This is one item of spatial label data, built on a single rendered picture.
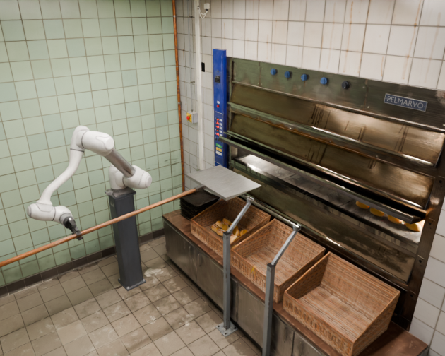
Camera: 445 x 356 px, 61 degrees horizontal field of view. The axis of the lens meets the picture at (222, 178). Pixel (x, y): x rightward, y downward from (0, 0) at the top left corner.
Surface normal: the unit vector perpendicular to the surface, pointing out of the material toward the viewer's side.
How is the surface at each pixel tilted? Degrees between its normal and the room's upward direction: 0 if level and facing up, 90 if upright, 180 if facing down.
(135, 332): 0
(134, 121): 90
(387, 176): 70
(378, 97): 91
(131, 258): 90
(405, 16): 90
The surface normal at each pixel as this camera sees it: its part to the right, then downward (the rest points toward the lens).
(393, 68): -0.81, 0.25
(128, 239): 0.65, 0.31
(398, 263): -0.76, -0.07
